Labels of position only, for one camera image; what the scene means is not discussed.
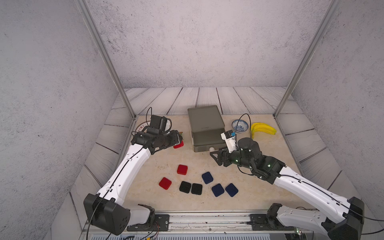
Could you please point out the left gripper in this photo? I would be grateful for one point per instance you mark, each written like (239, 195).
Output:
(175, 138)

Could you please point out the right frame post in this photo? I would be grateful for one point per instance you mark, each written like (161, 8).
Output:
(320, 32)

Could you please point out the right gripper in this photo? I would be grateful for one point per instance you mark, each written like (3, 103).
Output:
(224, 153)

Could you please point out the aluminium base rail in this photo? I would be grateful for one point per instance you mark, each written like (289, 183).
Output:
(205, 226)

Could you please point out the left frame post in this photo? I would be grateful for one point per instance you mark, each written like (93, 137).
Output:
(86, 14)

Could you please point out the round patterned plate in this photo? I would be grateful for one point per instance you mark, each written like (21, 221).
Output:
(142, 127)

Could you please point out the red brooch box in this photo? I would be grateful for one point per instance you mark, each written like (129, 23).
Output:
(181, 144)
(182, 169)
(165, 183)

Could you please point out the blue white porcelain bowl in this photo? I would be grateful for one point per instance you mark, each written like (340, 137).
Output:
(240, 126)

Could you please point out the navy brooch box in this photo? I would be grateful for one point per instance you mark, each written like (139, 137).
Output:
(207, 178)
(217, 190)
(231, 189)

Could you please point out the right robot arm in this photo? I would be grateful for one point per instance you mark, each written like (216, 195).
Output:
(334, 216)

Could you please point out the yellow banana bunch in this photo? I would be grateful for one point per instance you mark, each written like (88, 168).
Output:
(262, 127)

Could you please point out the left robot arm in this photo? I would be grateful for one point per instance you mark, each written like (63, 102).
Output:
(105, 209)

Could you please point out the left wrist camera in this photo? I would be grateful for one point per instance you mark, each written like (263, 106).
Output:
(159, 125)

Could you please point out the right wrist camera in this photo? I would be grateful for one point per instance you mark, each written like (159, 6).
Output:
(230, 139)

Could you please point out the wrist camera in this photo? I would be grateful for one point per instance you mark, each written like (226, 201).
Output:
(230, 139)
(159, 125)

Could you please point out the frame post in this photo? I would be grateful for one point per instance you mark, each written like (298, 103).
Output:
(320, 32)
(86, 14)

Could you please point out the black brooch box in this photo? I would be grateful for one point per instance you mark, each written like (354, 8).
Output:
(185, 187)
(196, 189)

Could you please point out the three-tier drawer cabinet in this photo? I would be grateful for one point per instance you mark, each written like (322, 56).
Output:
(207, 126)

